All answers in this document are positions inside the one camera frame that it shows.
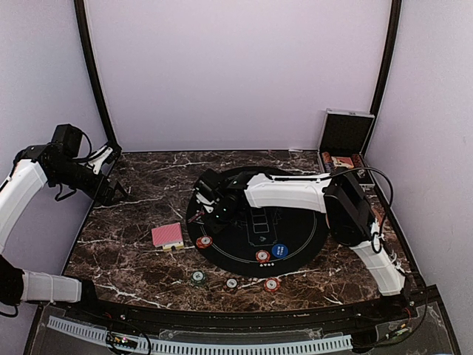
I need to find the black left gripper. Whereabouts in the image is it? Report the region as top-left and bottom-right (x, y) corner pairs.
(51, 158), (127, 206)

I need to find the red yellow poker chip stack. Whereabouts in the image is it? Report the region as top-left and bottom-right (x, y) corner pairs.
(264, 277), (280, 292)

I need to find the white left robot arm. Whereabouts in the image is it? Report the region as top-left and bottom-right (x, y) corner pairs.
(1, 141), (127, 322)

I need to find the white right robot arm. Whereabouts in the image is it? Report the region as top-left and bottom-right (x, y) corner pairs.
(194, 169), (407, 321)

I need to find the red triangle all-in marker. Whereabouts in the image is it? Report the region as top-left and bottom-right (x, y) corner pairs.
(187, 211), (205, 223)

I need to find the round black poker mat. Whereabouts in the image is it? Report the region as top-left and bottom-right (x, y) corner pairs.
(186, 166), (329, 278)

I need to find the blue backed card deck box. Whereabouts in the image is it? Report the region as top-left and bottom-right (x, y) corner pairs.
(162, 241), (185, 252)

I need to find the red backed card deck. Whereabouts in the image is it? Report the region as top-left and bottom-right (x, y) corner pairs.
(152, 223), (183, 247)

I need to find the blue small blind button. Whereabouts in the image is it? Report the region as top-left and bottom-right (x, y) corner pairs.
(271, 243), (289, 259)

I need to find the black red poker chip stack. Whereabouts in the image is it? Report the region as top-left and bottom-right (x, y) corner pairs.
(225, 277), (238, 291)

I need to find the green poker chip stack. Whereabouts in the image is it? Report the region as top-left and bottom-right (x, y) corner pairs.
(191, 270), (206, 285)

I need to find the purple and orange chip roll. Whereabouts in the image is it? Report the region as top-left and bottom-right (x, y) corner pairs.
(321, 152), (335, 173)

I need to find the boxed card deck in case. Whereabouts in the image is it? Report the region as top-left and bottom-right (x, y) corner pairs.
(331, 156), (355, 169)

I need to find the brown chip roll in case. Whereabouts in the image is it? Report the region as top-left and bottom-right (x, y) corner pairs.
(351, 154), (366, 169)

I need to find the aluminium poker case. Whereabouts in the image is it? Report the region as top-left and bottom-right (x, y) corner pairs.
(317, 109), (375, 190)

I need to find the black left frame post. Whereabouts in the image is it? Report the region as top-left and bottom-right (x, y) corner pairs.
(73, 0), (122, 159)

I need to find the white slotted cable duct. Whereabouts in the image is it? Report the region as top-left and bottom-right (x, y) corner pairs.
(47, 316), (353, 354)

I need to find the black corner frame post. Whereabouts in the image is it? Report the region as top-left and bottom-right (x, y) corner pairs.
(370, 0), (402, 117)

